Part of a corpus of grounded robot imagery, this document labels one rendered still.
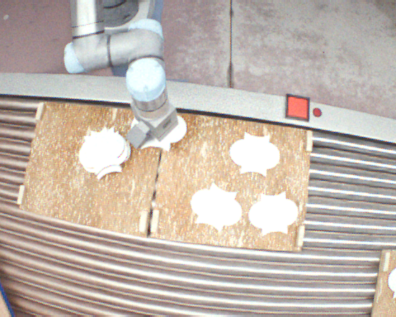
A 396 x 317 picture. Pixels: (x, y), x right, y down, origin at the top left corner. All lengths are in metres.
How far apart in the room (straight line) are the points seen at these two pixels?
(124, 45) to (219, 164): 0.49
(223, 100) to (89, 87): 0.41
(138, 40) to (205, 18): 1.67
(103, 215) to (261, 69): 1.42
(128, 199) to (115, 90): 0.34
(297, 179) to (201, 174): 0.26
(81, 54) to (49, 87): 0.53
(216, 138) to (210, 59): 1.19
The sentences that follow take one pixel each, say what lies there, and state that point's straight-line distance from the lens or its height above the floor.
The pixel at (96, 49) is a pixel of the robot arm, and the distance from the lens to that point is 0.99.
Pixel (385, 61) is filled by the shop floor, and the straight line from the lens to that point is 2.74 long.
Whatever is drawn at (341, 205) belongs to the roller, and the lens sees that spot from 1.35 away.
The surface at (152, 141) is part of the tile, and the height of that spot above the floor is 1.08.
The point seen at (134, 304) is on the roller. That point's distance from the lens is 1.29.
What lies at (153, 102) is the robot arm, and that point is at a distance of 0.95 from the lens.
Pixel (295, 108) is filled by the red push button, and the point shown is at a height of 0.93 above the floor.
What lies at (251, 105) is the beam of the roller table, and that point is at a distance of 1.39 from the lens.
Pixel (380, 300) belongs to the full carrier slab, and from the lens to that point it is 1.37.
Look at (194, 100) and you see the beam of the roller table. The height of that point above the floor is 0.92.
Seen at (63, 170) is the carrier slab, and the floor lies 0.94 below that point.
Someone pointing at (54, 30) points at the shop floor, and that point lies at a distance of 2.78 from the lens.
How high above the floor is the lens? 2.20
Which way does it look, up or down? 74 degrees down
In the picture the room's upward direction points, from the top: 4 degrees counter-clockwise
